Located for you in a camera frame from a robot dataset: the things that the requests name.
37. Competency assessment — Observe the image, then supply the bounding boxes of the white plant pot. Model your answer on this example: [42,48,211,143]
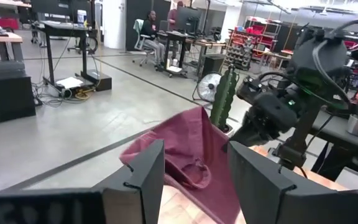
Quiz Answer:
[221,123,235,137]

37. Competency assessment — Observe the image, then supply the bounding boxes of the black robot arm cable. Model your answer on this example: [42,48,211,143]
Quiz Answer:
[311,19,358,105]

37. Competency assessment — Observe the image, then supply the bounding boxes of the floor cable bundle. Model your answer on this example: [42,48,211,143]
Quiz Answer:
[30,81,96,109]

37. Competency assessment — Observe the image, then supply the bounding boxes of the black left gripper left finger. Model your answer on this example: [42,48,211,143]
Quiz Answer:
[0,139,166,224]

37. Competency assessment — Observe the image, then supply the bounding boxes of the wooden side table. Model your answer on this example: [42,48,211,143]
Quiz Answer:
[0,30,25,62]

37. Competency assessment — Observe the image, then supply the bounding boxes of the white paper sheet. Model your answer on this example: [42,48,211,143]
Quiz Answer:
[55,76,85,90]

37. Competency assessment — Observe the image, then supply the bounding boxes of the shelf with red bins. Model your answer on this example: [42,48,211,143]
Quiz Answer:
[224,17,281,72]

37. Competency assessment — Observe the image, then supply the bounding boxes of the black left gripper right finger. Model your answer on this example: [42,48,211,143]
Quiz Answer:
[227,141,358,224]

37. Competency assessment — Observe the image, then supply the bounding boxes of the black storage box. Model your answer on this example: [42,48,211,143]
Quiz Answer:
[0,60,37,127]

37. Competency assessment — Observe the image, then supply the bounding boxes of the black desktop monitor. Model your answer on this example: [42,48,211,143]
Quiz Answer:
[173,6,203,35]

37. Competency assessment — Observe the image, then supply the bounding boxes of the black standing desk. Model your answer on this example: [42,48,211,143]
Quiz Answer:
[37,20,113,93]

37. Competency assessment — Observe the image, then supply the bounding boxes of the white office chair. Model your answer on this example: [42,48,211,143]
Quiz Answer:
[131,19,155,68]

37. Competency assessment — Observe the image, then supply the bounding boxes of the black computer tower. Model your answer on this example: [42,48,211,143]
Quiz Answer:
[201,54,226,79]

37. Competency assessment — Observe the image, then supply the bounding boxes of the seated person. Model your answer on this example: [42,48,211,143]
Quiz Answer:
[139,10,168,72]

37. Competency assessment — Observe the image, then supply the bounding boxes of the maroon fabric hat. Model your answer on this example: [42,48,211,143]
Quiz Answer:
[119,106,242,224]

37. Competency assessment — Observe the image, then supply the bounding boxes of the standing person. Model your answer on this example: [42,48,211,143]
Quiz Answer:
[166,1,185,32]

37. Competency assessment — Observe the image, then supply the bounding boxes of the white floor fan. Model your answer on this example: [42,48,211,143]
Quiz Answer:
[192,72,224,104]

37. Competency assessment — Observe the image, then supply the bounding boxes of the black work table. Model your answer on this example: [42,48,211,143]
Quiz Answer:
[308,107,358,183]

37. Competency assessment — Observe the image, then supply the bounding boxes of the wooden office desk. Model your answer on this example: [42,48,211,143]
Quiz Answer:
[162,30,227,79]

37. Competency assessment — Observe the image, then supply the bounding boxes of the green cactus plant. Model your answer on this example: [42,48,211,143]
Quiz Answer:
[209,63,240,131]

